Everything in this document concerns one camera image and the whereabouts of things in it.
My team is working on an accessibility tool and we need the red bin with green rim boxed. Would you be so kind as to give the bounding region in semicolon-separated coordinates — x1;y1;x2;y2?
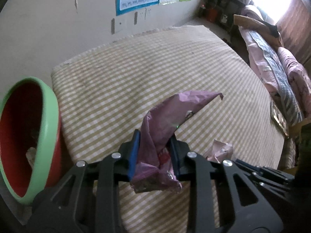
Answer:
0;77;62;205

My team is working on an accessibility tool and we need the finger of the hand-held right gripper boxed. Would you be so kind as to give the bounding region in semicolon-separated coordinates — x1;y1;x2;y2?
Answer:
234;158;295;193

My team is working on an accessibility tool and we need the dark shelf unit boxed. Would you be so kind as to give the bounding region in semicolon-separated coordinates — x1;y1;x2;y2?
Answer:
199;0;245;33

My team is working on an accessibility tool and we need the pink bed sheet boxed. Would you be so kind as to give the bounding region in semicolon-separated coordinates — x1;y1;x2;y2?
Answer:
239;27;280;95

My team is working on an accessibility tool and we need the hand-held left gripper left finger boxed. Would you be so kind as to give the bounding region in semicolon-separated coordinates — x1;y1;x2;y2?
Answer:
31;129;142;233

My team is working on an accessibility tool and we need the brown coat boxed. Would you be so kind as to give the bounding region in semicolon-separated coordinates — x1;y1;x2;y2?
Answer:
233;14;283;49

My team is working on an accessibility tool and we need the folded pink blanket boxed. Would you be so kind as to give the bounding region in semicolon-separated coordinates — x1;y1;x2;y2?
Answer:
240;5;265;22

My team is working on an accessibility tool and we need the pink duvet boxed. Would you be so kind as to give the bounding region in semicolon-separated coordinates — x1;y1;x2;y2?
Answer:
277;47;311;119

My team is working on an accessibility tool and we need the black garment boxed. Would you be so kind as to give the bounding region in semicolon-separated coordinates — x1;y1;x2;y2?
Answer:
261;21;280;38

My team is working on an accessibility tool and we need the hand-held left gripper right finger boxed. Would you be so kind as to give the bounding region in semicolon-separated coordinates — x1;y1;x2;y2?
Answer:
169;135;285;233

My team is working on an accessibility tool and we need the red container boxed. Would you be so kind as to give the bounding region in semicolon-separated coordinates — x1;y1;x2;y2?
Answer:
206;8;218;22

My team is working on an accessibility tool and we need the crumpled pale pink wrapper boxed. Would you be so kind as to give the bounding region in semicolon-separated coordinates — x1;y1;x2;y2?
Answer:
203;139;234;164

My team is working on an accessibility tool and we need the dusty pink foil wrapper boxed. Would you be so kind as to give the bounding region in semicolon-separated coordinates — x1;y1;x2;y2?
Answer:
130;90;224;194

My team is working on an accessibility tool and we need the striped curtain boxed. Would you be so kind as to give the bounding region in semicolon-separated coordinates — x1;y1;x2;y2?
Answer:
238;0;311;65

